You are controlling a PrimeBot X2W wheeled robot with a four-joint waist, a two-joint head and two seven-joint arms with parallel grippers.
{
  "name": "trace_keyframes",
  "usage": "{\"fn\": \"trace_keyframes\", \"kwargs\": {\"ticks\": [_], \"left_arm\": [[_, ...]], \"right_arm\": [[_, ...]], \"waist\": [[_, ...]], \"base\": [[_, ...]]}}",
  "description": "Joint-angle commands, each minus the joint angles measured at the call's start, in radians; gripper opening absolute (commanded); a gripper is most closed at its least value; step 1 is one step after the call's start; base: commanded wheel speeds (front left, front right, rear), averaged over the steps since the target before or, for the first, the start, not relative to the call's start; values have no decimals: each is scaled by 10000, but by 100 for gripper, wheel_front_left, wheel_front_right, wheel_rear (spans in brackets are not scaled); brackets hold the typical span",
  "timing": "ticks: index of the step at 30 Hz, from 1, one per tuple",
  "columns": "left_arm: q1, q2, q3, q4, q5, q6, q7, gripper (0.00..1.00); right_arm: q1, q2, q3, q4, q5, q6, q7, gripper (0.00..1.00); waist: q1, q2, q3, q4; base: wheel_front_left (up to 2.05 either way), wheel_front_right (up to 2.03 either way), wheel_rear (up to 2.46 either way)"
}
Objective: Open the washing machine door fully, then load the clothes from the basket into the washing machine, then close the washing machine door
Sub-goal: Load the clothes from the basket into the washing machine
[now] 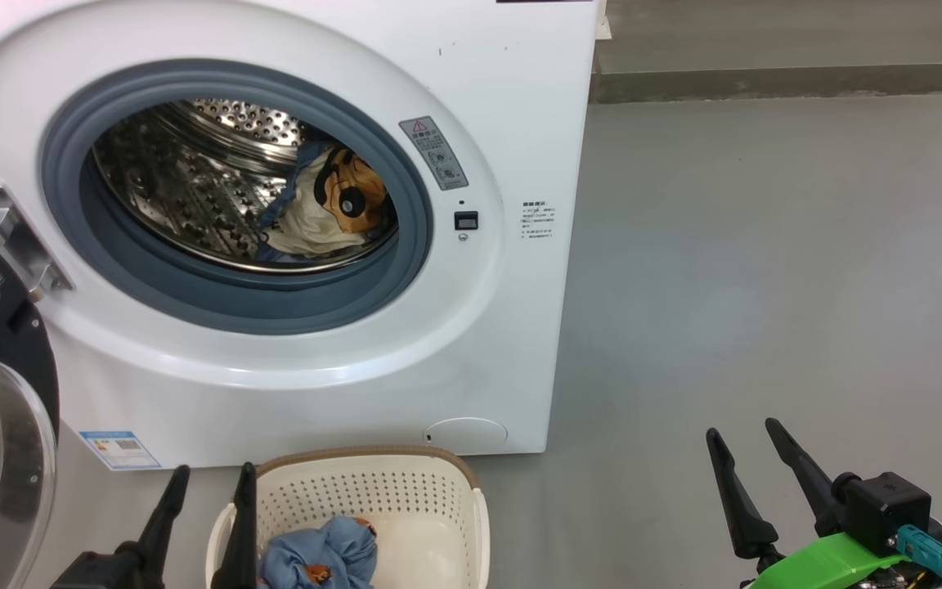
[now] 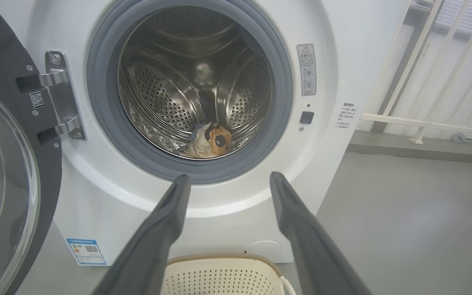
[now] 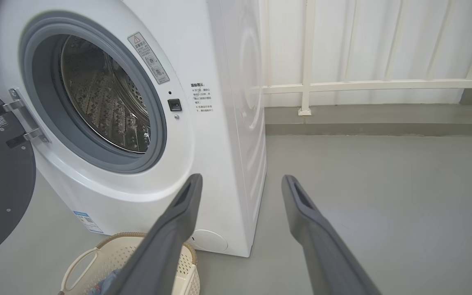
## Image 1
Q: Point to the blue garment with orange prints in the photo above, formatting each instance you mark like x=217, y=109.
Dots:
x=332, y=552

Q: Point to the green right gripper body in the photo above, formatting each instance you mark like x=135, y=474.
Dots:
x=823, y=564

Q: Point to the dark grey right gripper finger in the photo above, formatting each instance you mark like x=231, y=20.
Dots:
x=745, y=519
x=810, y=478

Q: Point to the silver metal door hinge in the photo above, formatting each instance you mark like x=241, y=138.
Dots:
x=21, y=245

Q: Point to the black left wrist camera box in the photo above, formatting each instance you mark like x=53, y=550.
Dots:
x=91, y=573

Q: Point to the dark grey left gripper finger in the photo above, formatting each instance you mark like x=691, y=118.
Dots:
x=160, y=532
x=244, y=540

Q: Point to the black door latch socket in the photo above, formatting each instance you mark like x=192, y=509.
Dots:
x=466, y=221

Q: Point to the perforated steel washer drum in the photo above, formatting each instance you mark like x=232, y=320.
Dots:
x=177, y=188

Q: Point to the grey rubber door gasket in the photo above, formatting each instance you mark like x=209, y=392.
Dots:
x=234, y=303

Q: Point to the small printed text label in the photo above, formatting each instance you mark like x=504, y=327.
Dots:
x=538, y=221

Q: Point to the cream garment with orange print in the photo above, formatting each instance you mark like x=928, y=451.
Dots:
x=316, y=221

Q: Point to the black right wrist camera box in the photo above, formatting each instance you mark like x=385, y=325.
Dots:
x=884, y=511

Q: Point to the white front-load washing machine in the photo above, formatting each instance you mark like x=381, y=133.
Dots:
x=479, y=368

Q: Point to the round white filter cover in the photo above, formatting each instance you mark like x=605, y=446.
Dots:
x=466, y=435

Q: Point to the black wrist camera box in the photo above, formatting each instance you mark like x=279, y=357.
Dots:
x=91, y=573
x=884, y=511

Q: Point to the blue energy label sticker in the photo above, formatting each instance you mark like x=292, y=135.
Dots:
x=119, y=450

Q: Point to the grey warning sticker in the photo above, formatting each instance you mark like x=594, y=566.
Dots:
x=434, y=153

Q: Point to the cream perforated laundry basket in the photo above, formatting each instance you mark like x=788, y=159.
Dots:
x=373, y=491

